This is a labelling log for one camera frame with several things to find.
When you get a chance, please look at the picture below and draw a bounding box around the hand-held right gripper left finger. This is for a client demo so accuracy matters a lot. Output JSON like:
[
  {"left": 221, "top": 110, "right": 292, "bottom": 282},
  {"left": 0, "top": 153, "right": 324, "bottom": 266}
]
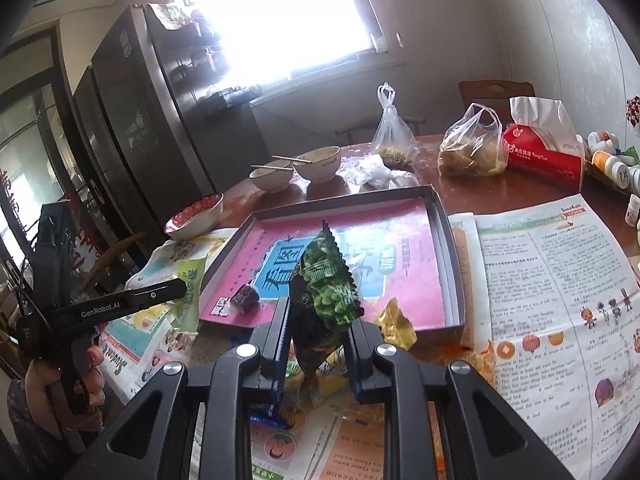
[{"left": 62, "top": 296, "right": 293, "bottom": 480}]

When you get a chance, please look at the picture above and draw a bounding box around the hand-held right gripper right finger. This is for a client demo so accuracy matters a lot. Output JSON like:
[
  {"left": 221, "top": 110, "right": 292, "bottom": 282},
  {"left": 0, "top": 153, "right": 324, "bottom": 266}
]
[{"left": 342, "top": 317, "right": 576, "bottom": 480}]

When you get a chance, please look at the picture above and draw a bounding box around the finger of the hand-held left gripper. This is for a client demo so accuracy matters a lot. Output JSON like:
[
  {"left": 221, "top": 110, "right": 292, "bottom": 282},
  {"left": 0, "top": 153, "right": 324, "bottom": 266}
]
[{"left": 127, "top": 279, "right": 189, "bottom": 308}]

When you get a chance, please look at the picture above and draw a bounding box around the pale green snack packet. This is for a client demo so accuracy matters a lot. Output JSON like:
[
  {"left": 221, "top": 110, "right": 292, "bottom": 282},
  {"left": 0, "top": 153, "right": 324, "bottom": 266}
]
[{"left": 171, "top": 256, "right": 209, "bottom": 334}]

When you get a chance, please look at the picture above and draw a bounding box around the orange and yellow snack packet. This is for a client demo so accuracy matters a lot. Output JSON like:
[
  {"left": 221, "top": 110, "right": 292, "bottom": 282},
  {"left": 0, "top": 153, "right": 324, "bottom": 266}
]
[{"left": 285, "top": 347, "right": 362, "bottom": 409}]

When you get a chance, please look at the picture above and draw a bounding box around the gold snack packet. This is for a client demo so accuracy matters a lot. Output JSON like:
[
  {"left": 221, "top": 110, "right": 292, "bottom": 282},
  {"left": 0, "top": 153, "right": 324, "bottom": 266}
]
[{"left": 375, "top": 297, "right": 418, "bottom": 352}]

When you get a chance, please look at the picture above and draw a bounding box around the green and black snack packet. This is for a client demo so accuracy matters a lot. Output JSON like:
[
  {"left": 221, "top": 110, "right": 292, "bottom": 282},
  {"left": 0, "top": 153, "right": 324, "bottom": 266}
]
[{"left": 289, "top": 219, "right": 366, "bottom": 378}]

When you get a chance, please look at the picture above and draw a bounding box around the blue cookie packet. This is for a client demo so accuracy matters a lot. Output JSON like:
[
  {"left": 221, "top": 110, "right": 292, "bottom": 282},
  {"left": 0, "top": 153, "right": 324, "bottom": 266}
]
[{"left": 249, "top": 404, "right": 287, "bottom": 430}]

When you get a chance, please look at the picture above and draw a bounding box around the dark cardboard tray pink print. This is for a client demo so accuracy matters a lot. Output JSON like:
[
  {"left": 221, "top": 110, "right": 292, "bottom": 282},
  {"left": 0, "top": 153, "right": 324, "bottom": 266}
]
[{"left": 199, "top": 185, "right": 467, "bottom": 347}]

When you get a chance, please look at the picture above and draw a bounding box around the person's left hand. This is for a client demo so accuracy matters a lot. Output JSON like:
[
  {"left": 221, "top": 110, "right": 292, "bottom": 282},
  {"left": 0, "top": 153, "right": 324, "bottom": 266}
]
[{"left": 25, "top": 337, "right": 107, "bottom": 433}]

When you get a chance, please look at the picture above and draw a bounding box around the small purple candy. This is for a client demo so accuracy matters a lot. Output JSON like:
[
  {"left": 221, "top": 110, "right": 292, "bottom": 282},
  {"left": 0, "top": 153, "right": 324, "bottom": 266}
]
[{"left": 231, "top": 284, "right": 262, "bottom": 315}]

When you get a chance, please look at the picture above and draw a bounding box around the light wooden chair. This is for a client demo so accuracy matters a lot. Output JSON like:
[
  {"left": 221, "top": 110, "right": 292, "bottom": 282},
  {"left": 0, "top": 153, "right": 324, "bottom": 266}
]
[{"left": 79, "top": 232, "right": 147, "bottom": 293}]

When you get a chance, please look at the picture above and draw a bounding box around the newspaper with cartoon faces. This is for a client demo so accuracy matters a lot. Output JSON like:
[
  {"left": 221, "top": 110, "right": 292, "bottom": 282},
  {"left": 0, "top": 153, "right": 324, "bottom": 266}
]
[{"left": 97, "top": 227, "right": 451, "bottom": 480}]

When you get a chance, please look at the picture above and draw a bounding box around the red floral rim bowl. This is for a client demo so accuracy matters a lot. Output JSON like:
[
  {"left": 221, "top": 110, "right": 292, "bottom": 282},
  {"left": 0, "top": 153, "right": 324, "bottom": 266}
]
[{"left": 164, "top": 192, "right": 225, "bottom": 241}]

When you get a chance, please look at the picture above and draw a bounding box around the small white bowl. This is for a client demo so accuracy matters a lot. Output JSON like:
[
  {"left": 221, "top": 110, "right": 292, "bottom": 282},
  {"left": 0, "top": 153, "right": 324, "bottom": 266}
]
[{"left": 249, "top": 164, "right": 295, "bottom": 194}]

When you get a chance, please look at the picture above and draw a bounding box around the dark grey refrigerator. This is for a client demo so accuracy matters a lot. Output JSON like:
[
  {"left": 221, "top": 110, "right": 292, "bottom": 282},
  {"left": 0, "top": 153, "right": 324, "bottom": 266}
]
[{"left": 72, "top": 4, "right": 261, "bottom": 242}]

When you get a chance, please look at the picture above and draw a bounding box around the large white bowl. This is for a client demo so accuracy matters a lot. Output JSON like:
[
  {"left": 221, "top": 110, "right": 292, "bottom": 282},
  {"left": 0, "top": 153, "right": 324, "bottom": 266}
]
[{"left": 293, "top": 146, "right": 342, "bottom": 184}]

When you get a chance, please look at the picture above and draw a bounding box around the crumpled clear plastic bag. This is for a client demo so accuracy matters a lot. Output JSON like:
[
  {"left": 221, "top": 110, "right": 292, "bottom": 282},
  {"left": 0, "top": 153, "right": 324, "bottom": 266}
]
[{"left": 337, "top": 154, "right": 421, "bottom": 192}]

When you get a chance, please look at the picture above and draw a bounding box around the newspaper with dense text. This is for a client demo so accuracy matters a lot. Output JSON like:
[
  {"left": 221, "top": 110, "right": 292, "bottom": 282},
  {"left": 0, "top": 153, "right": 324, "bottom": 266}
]
[{"left": 447, "top": 192, "right": 640, "bottom": 480}]

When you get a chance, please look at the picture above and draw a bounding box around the dark storage box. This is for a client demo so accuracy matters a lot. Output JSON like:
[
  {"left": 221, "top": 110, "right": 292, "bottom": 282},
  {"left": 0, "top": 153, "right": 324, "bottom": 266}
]
[{"left": 206, "top": 84, "right": 264, "bottom": 110}]

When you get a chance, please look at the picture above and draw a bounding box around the tall knotted clear plastic bag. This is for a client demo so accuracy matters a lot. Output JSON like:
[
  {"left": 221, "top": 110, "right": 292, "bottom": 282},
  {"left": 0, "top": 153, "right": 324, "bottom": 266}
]
[{"left": 371, "top": 82, "right": 420, "bottom": 169}]

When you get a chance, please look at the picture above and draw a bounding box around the plastic bag of food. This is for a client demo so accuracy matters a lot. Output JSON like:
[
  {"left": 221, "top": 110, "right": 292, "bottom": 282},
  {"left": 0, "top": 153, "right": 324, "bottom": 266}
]
[{"left": 438, "top": 103, "right": 510, "bottom": 177}]

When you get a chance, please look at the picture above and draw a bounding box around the red tissue pack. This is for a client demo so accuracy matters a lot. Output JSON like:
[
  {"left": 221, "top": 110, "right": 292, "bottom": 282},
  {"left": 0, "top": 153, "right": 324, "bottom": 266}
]
[{"left": 501, "top": 96, "right": 586, "bottom": 194}]

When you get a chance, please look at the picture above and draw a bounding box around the crumpled printed bag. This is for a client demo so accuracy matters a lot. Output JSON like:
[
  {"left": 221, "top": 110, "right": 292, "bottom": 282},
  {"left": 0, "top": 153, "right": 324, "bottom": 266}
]
[{"left": 144, "top": 2, "right": 195, "bottom": 32}]

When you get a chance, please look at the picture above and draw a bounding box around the brown wooden chair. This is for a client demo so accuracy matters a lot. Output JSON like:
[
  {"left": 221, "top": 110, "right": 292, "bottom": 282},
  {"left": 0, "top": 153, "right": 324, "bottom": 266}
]
[{"left": 458, "top": 80, "right": 536, "bottom": 127}]

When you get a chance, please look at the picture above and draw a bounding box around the bright window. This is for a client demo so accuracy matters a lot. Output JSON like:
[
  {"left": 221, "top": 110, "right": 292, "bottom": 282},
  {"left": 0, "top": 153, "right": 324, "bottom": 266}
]
[{"left": 164, "top": 0, "right": 407, "bottom": 97}]

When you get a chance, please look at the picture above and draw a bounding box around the orange medicine bottle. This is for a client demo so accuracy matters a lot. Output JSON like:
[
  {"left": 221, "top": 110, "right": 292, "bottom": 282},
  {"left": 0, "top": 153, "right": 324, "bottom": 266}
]
[{"left": 591, "top": 150, "right": 630, "bottom": 182}]

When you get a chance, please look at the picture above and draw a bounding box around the glass door dark frame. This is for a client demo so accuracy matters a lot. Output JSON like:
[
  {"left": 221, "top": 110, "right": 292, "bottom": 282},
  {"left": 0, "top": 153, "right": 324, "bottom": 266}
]
[{"left": 0, "top": 25, "right": 96, "bottom": 321}]

